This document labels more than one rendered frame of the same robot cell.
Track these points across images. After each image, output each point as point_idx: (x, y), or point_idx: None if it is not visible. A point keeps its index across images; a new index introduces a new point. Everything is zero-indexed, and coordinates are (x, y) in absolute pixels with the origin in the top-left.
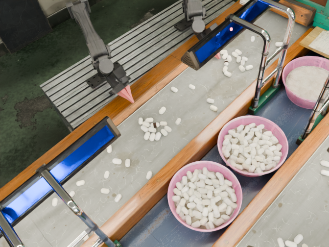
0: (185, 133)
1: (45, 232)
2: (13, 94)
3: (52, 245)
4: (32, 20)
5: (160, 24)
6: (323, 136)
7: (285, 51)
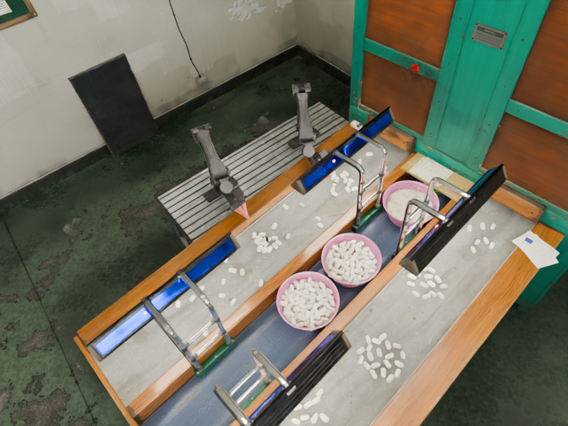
0: (293, 247)
1: None
2: (117, 200)
3: None
4: (138, 122)
5: (275, 140)
6: None
7: (382, 178)
